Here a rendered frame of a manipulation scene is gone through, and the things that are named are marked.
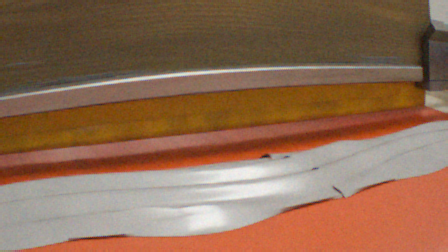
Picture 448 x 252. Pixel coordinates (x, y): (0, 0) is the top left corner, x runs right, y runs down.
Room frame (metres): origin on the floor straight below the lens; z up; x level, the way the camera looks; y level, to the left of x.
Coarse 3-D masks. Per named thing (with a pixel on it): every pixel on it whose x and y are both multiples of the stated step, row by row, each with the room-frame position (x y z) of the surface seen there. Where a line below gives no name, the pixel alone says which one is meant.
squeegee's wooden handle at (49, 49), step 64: (0, 0) 0.26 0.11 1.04; (64, 0) 0.28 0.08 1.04; (128, 0) 0.30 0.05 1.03; (192, 0) 0.32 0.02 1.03; (256, 0) 0.34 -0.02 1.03; (320, 0) 0.36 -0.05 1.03; (384, 0) 0.39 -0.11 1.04; (0, 64) 0.26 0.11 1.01; (64, 64) 0.28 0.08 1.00; (128, 64) 0.30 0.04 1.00; (192, 64) 0.32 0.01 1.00
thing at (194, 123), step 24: (408, 96) 0.41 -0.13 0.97; (144, 120) 0.32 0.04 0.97; (168, 120) 0.32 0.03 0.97; (192, 120) 0.33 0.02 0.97; (216, 120) 0.34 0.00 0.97; (240, 120) 0.34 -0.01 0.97; (264, 120) 0.35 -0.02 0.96; (288, 120) 0.36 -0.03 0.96; (0, 144) 0.27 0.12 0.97; (24, 144) 0.28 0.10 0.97; (48, 144) 0.29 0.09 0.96; (72, 144) 0.30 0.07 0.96; (96, 144) 0.31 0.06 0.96
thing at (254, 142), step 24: (312, 120) 0.39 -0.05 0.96; (336, 120) 0.39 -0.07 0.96; (360, 120) 0.40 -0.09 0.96; (384, 120) 0.40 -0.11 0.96; (408, 120) 0.40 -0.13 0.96; (432, 120) 0.40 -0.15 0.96; (240, 144) 0.33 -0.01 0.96; (264, 144) 0.34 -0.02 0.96; (288, 144) 0.34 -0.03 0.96; (312, 144) 0.33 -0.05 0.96; (360, 192) 0.25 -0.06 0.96; (384, 192) 0.25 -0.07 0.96; (408, 192) 0.24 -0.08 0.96; (432, 192) 0.24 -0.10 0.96; (408, 216) 0.21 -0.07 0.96; (432, 216) 0.21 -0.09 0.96
